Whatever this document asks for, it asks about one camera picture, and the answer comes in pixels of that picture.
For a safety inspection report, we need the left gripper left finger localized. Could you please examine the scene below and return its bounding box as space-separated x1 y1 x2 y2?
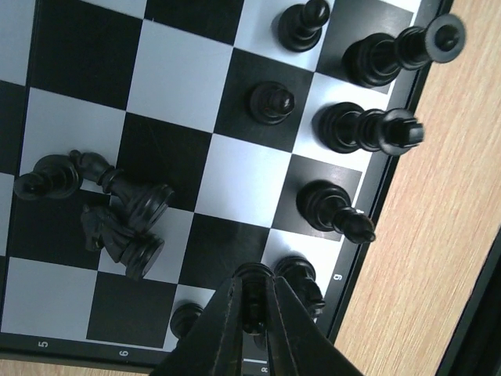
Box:
151 277 243 375

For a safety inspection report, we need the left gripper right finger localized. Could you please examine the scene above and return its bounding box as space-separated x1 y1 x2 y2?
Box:
265 277 362 375

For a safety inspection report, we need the black pawn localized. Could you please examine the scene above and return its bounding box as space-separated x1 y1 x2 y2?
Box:
234 262 273 336
277 0 330 52
249 81 295 125
13 154 83 201
170 302 204 340

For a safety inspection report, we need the black white chess board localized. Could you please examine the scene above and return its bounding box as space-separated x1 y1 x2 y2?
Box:
1 1 451 372

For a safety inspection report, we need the black chess knight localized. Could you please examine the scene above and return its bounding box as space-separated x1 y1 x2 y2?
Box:
81 204 164 280

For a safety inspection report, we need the black chess bishop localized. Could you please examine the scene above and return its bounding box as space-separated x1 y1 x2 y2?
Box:
70 150 175 233

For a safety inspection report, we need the black chess king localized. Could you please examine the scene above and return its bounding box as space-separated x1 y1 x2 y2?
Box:
316 102 424 156

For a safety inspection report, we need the black chess queen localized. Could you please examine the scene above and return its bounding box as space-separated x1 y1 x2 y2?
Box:
342 13 467 88

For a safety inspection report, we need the black pawn bottom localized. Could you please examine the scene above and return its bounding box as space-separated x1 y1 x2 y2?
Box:
170 302 204 340

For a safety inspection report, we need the standing black knight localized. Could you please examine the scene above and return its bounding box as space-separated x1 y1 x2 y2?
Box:
274 255 326 320

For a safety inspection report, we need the standing black bishop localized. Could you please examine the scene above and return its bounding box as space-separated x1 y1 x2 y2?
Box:
296 180 376 244

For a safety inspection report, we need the black pawn top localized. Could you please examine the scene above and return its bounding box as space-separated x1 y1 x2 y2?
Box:
277 0 330 52

